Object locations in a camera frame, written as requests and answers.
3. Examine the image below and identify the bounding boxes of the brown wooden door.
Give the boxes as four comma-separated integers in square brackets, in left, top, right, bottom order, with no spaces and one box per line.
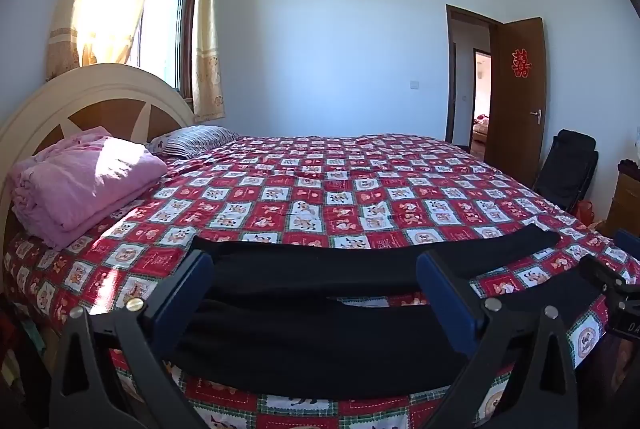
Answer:
[488,16,546,187]

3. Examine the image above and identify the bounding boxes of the red checkered printed bed sheet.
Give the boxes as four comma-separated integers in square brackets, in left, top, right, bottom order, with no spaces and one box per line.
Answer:
[2,134,640,429]

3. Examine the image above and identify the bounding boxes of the folded pink blanket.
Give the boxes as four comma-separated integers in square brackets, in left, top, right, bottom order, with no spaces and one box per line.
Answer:
[10,126,168,251]

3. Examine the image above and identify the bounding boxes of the black pants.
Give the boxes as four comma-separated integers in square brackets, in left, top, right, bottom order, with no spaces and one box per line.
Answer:
[170,229,608,400]

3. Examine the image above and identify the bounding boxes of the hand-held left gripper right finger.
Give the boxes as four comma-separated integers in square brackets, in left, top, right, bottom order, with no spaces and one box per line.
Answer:
[416,250,581,429]

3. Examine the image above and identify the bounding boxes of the wooden cabinet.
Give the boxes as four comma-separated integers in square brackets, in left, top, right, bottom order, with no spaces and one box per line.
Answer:
[602,159,640,240]

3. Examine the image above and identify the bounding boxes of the red paper door decoration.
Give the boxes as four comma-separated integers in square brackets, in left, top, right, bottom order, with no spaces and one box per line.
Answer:
[511,48,531,79]

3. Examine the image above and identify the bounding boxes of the striped pillow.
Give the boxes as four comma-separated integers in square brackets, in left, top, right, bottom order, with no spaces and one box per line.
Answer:
[148,125,241,158]

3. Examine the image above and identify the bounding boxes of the cream and wood headboard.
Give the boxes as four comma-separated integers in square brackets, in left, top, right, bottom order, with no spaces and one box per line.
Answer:
[0,63,196,260]

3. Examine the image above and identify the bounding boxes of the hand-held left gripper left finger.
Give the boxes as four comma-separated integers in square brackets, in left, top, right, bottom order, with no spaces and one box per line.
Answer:
[49,249,216,429]

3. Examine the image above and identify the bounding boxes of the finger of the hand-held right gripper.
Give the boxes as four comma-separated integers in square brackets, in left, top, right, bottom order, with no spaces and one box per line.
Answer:
[579,254,632,297]
[614,230,640,262]

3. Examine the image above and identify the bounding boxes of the window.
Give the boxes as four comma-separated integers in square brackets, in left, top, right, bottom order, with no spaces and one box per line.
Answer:
[125,0,201,100]

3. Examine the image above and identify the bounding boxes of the brown door frame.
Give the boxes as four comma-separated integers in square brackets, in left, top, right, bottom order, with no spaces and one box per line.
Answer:
[445,4,501,155]

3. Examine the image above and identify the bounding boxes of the black folding chair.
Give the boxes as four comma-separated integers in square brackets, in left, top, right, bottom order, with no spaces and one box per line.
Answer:
[532,129,599,212]

